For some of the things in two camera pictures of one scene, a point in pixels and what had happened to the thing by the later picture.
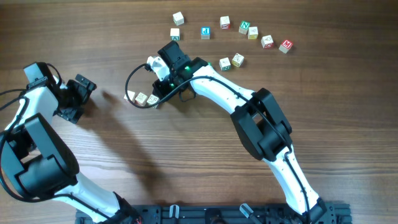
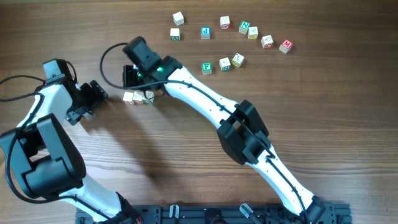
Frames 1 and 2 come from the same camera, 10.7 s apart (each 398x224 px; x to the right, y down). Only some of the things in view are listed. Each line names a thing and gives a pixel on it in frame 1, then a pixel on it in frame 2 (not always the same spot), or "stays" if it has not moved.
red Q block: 267,42 stays
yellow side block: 252,33 stays
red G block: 131,95 stays
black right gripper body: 163,88 -> 131,76
